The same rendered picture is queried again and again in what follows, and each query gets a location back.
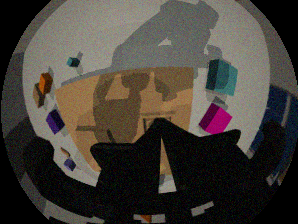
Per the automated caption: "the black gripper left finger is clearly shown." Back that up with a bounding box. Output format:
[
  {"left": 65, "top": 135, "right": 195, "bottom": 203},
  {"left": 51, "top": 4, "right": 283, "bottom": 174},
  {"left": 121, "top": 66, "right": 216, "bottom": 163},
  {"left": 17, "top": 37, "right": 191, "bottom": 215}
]
[{"left": 90, "top": 119, "right": 161, "bottom": 189}]

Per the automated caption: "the magenta block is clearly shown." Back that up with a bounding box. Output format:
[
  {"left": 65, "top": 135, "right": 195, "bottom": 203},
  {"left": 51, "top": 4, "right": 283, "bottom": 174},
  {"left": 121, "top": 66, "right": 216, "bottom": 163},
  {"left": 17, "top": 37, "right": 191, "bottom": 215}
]
[{"left": 200, "top": 103, "right": 233, "bottom": 135}]

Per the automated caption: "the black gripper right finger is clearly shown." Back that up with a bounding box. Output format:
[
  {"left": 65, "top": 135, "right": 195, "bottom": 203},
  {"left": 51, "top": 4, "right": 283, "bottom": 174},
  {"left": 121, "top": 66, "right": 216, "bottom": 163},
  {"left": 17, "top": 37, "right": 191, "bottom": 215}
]
[{"left": 160, "top": 117, "right": 241, "bottom": 192}]

